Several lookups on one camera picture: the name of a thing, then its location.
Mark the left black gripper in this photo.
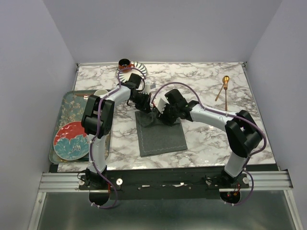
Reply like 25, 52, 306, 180
130, 92, 151, 115

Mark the copper fork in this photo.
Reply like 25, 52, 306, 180
224, 87, 228, 111

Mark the red and black cup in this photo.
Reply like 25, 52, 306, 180
118, 58, 135, 72

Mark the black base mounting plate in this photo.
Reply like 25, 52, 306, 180
79, 166, 249, 200

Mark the white striped saucer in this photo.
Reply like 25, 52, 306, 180
115, 61, 148, 82

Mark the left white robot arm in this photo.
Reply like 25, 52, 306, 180
81, 73, 151, 189

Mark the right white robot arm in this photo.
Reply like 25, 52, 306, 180
154, 89, 266, 188

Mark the white and green cup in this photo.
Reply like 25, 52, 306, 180
94, 89, 108, 97

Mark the grey cloth napkin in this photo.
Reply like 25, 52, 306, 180
135, 111, 188, 157

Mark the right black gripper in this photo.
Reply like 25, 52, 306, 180
155, 100, 178, 127

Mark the green floral tray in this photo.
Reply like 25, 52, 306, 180
48, 89, 113, 164

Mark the red and blue plate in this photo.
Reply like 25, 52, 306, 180
53, 121, 89, 161

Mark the gold spoon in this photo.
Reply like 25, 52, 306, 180
215, 75, 230, 101

